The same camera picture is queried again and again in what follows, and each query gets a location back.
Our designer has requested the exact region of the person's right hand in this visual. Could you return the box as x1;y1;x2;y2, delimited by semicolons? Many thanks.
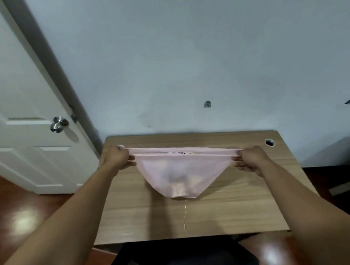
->
231;145;273;179

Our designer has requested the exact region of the person's left hand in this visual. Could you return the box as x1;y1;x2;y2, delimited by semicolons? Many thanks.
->
100;144;137;172

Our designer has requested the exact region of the pink underwear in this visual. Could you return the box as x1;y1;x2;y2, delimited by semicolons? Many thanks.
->
125;140;246;203

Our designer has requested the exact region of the person's left forearm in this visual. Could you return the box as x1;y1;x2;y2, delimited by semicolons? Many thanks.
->
0;162;125;265

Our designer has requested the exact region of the person's right forearm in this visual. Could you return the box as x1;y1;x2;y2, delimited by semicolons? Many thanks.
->
259;154;350;265

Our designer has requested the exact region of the wooden desk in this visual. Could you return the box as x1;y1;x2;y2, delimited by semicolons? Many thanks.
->
86;122;322;246

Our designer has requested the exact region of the silver door knob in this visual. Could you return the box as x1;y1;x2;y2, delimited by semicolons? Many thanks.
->
49;116;70;134

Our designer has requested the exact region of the black office chair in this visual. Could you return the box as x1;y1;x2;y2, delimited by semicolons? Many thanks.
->
102;233;260;265

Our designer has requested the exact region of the white panel door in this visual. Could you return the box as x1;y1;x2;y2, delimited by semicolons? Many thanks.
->
0;0;103;199

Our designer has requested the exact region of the grey door frame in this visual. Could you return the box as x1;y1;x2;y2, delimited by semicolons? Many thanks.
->
3;0;105;163

